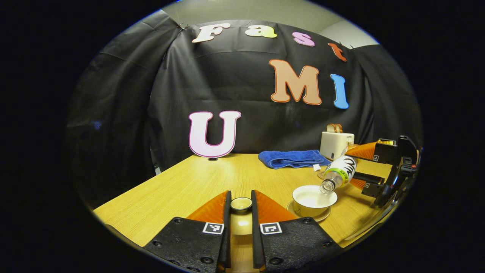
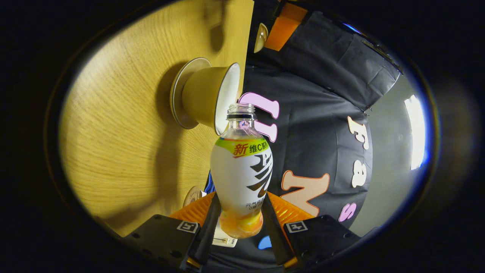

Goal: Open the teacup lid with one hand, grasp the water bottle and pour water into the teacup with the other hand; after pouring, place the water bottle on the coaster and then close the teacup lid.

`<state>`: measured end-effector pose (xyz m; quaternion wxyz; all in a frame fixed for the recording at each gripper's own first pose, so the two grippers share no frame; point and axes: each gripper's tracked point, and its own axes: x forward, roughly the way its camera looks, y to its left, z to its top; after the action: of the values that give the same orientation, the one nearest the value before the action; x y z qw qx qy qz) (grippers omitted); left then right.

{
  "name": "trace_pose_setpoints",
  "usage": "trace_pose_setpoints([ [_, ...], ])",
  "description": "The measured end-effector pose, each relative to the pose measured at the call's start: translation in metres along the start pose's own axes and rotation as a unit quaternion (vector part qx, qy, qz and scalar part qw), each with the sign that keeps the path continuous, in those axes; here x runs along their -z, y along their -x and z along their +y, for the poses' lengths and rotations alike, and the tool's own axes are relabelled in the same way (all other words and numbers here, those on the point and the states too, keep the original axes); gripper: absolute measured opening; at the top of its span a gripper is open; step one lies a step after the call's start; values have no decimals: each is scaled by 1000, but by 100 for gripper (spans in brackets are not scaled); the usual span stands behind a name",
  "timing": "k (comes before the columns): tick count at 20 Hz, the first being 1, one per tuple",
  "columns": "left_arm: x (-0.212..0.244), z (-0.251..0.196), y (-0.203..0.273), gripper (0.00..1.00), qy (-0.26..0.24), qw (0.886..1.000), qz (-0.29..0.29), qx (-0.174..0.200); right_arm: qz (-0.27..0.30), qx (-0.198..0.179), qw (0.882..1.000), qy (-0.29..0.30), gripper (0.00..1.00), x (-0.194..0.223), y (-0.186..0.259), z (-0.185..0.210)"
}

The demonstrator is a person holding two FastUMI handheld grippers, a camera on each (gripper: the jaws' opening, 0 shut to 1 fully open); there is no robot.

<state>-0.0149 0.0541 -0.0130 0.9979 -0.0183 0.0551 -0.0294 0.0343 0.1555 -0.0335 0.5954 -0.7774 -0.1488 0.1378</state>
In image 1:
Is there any white toaster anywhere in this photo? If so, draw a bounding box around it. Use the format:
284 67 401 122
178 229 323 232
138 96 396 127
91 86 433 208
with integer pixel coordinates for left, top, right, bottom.
320 131 355 161

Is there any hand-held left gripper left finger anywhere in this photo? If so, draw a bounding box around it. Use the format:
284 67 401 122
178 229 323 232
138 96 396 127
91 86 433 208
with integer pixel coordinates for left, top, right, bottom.
143 190 232 273

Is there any plastic water bottle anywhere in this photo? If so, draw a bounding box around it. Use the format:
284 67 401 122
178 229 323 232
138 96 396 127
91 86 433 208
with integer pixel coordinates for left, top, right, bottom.
319 155 358 194

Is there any white saucer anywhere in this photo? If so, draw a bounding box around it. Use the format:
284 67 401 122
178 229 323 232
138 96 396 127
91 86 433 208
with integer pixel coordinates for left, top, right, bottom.
286 201 331 223

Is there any black backdrop cloth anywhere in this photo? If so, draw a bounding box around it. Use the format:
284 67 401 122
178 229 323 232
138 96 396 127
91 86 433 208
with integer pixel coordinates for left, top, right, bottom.
65 9 424 209

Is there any white teacup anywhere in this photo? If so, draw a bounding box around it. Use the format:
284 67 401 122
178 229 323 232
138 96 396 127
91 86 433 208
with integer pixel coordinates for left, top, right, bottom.
292 185 338 218

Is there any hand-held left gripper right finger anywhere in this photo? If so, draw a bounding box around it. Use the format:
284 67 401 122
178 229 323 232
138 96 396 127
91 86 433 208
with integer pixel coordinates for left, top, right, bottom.
251 190 343 273

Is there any blue folded towel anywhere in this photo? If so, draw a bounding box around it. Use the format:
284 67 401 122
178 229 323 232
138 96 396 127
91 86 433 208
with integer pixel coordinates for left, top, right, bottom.
258 150 332 169

